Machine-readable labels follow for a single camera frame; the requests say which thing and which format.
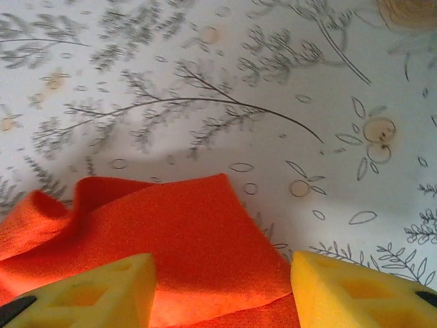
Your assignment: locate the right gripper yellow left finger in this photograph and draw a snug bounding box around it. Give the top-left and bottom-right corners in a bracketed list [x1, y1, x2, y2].
[0, 252, 157, 328]

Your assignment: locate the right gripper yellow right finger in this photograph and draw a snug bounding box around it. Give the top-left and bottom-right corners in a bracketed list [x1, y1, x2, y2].
[290, 251, 437, 328]

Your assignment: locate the orange t-shirt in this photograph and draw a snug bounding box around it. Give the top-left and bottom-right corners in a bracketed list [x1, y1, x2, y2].
[0, 173, 301, 328]

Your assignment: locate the floral table mat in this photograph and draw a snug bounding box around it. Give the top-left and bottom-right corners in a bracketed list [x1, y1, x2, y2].
[0, 0, 437, 291]

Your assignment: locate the gold wire stand wooden base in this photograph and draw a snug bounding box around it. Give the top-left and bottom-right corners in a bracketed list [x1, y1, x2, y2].
[375, 0, 437, 32]

